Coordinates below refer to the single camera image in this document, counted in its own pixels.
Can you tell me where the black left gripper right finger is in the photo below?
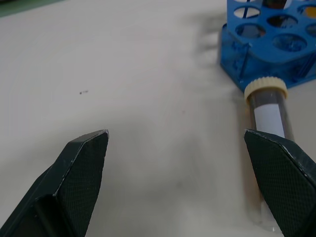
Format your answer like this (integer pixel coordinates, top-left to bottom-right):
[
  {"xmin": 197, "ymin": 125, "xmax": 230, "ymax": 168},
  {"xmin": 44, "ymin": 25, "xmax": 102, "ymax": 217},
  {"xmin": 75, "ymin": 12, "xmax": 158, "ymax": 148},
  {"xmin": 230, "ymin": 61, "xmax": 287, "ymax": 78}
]
[{"xmin": 243, "ymin": 128, "xmax": 316, "ymax": 237}]

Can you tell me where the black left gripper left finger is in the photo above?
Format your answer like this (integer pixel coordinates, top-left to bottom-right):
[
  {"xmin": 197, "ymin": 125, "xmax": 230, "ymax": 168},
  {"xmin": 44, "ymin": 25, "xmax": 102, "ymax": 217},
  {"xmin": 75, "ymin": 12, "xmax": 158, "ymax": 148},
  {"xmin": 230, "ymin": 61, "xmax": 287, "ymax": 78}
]
[{"xmin": 0, "ymin": 129, "xmax": 110, "ymax": 237}]

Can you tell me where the clear tube with cream cap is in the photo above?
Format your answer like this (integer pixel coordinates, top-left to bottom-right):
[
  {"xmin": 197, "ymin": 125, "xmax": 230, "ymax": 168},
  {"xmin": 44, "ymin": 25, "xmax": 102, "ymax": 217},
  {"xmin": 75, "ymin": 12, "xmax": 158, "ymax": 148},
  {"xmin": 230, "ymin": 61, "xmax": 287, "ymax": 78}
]
[{"xmin": 243, "ymin": 77, "xmax": 294, "ymax": 232}]

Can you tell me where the blue plastic tube rack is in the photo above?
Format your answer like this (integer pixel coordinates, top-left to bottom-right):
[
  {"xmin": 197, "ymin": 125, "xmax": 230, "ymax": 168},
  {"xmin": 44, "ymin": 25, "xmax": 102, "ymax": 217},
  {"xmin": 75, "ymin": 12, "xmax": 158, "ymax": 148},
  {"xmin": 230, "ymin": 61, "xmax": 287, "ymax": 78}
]
[{"xmin": 217, "ymin": 0, "xmax": 316, "ymax": 92}]

